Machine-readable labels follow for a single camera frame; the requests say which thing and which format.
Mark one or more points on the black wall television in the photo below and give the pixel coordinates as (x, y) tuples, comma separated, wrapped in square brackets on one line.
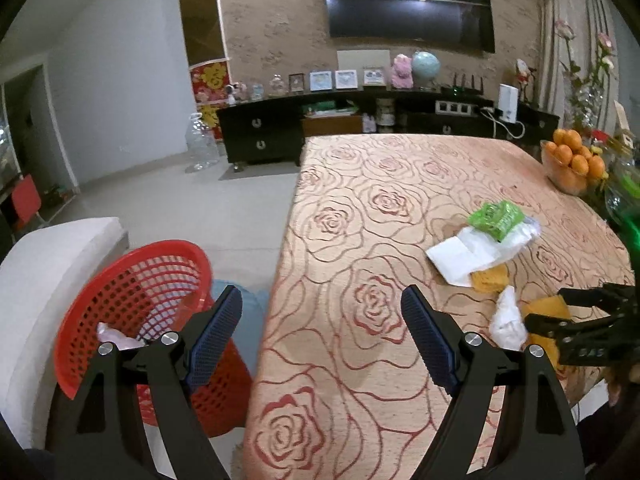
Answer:
[(464, 24)]

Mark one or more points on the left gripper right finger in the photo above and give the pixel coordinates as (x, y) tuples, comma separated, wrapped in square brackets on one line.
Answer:
[(536, 437)]

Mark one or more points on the white paper napkin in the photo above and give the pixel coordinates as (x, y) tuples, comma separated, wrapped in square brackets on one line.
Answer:
[(457, 257)]

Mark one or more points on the black TV cabinet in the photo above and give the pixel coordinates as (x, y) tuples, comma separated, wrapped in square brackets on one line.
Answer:
[(275, 129)]

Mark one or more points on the glass flower vase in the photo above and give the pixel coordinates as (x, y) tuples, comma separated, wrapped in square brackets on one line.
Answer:
[(585, 89)]

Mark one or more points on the red chair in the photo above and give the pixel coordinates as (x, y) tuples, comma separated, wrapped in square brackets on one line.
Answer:
[(26, 202)]

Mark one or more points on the clear water jug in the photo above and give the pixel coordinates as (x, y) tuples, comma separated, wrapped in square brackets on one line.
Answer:
[(200, 144)]

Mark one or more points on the white box device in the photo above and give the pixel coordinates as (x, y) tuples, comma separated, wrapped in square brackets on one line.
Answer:
[(508, 103)]

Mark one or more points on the white knotted plastic bag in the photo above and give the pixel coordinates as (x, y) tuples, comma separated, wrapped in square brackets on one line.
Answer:
[(506, 326)]

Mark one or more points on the red plastic trash basket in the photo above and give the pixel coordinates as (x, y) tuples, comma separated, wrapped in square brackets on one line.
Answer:
[(153, 289)]

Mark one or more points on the black wifi router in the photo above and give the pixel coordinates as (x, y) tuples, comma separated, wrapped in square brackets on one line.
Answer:
[(464, 86)]

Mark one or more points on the pale blue globe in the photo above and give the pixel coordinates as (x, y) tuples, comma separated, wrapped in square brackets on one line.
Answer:
[(425, 69)]

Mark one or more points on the glass bowl of oranges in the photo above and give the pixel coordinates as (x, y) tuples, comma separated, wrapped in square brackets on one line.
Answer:
[(570, 165)]

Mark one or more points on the green snack wrapper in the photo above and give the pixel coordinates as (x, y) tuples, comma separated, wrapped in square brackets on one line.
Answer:
[(497, 219)]

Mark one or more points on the pink plush toy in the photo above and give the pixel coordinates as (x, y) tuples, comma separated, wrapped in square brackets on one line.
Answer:
[(401, 72)]

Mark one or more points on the red festive wall poster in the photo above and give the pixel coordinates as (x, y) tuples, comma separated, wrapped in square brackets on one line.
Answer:
[(209, 85)]

